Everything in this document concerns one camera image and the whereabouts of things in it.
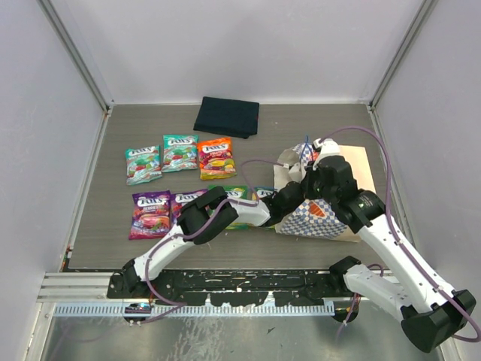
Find pink snack packet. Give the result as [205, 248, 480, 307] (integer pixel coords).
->
[129, 190, 171, 240]
[170, 189, 207, 224]

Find slotted cable duct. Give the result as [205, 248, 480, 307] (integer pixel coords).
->
[53, 301, 335, 318]

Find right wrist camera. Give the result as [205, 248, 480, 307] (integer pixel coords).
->
[313, 138, 340, 168]

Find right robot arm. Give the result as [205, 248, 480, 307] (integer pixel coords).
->
[301, 155, 476, 353]

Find orange snack packet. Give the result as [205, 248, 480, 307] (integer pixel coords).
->
[198, 137, 237, 181]

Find green tea snack packet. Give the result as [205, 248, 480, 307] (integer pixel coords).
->
[222, 186, 248, 230]

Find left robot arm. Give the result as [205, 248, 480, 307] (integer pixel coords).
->
[120, 181, 304, 298]

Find checkered paper bag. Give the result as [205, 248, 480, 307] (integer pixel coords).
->
[273, 138, 376, 242]

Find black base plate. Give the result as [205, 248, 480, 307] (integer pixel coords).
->
[107, 269, 354, 307]

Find dark folded cloth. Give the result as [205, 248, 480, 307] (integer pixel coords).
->
[193, 96, 260, 139]

